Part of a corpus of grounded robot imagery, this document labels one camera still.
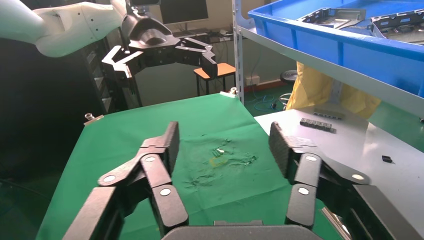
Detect grey metal connector strip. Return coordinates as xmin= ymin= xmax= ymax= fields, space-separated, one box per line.
xmin=299 ymin=117 xmax=337 ymax=134
xmin=312 ymin=107 xmax=346 ymax=121

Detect white lower shelf board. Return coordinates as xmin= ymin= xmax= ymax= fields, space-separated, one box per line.
xmin=255 ymin=105 xmax=424 ymax=240

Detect sheet metal bracket part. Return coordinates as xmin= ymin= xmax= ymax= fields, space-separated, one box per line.
xmin=369 ymin=9 xmax=424 ymax=46

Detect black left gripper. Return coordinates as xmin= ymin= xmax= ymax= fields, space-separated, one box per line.
xmin=101 ymin=13 xmax=219 ymax=89

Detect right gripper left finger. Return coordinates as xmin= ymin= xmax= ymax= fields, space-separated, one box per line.
xmin=62 ymin=120 xmax=190 ymax=240

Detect blue plastic bin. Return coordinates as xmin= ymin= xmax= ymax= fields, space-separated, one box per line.
xmin=247 ymin=0 xmax=424 ymax=99

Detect dark office desk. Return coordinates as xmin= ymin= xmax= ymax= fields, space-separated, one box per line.
xmin=172 ymin=28 xmax=234 ymax=46

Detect black equipment rack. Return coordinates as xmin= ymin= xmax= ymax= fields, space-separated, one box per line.
xmin=84 ymin=31 xmax=143 ymax=115

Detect blue cable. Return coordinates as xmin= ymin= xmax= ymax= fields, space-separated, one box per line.
xmin=253 ymin=94 xmax=277 ymax=112

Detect orange top stool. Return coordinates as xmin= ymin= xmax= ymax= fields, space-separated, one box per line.
xmin=193 ymin=62 xmax=237 ymax=97

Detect white perforated shelf post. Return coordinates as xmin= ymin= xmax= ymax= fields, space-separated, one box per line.
xmin=231 ymin=0 xmax=246 ymax=104

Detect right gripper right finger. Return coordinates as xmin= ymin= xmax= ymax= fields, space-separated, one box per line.
xmin=268 ymin=121 xmax=423 ymax=240

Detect black computer monitor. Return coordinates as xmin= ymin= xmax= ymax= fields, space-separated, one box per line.
xmin=159 ymin=0 xmax=210 ymax=25

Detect shiny sheet metal part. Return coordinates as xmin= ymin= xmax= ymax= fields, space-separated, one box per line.
xmin=296 ymin=7 xmax=367 ymax=31

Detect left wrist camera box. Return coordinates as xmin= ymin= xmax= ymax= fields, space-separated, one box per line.
xmin=128 ymin=0 xmax=162 ymax=9

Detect green table cloth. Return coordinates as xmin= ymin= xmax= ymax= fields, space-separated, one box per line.
xmin=35 ymin=92 xmax=342 ymax=240

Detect yellow cloth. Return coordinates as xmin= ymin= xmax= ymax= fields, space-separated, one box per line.
xmin=285 ymin=61 xmax=382 ymax=120

